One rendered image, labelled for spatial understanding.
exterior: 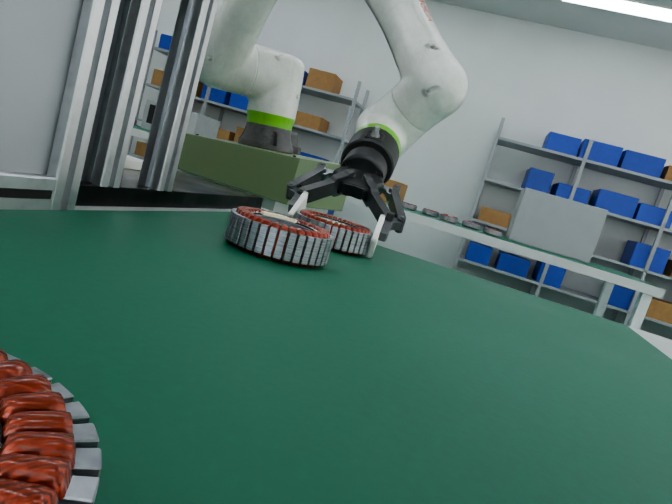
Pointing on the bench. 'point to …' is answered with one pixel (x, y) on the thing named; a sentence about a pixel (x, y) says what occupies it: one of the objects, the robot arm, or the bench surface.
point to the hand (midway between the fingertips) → (333, 229)
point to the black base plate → (217, 194)
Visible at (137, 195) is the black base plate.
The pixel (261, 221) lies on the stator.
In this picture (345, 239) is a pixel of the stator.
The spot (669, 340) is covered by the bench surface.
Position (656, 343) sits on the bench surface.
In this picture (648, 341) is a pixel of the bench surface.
